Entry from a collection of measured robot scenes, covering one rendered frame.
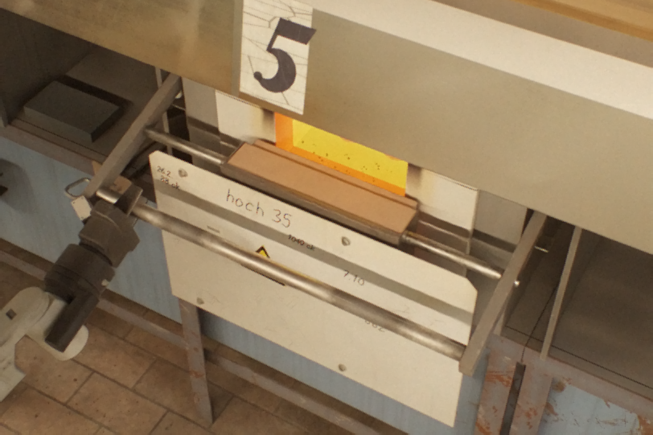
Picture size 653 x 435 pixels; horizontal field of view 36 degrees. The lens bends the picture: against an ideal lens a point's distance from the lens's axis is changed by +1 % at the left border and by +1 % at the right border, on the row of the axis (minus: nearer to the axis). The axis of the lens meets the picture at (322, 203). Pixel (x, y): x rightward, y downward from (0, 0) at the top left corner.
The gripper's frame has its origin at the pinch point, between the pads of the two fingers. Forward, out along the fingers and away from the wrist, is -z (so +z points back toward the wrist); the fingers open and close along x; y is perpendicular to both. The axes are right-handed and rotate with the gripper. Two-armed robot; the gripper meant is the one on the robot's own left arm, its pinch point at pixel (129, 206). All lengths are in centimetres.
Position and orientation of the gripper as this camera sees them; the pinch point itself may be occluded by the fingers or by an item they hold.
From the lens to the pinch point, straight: 167.2
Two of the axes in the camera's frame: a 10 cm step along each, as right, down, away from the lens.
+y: -8.7, -3.6, 3.4
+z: -4.8, 7.8, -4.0
